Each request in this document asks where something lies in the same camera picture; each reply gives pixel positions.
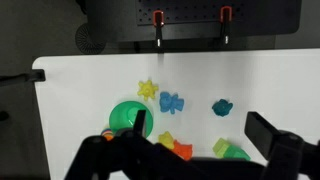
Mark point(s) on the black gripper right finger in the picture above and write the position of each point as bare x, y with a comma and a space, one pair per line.
286, 150

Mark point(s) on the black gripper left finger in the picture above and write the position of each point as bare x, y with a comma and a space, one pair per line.
100, 156

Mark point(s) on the teal green bear toy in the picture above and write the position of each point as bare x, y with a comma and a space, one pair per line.
222, 107

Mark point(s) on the rainbow striped toy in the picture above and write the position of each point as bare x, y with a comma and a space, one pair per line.
107, 134

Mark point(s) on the green plastic bowl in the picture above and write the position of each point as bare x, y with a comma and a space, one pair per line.
126, 115

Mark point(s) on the yellow toy block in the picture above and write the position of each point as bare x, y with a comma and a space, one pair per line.
166, 140

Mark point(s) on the yellow gear toy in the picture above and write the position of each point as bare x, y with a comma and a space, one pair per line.
147, 90

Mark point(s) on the red toy block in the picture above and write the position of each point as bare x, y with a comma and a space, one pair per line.
184, 150

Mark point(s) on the blue bear toy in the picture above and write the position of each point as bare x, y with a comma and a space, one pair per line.
171, 102

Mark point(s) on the lime green cube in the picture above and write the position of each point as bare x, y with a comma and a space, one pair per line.
220, 146

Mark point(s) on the black table edge clamp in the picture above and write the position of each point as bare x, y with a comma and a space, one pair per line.
23, 78

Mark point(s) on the black round grille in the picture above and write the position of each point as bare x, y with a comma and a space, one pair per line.
88, 38

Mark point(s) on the black pegboard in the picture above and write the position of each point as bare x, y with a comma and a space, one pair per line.
260, 16

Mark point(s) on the orange black clamp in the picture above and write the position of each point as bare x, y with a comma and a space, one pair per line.
225, 25
158, 28

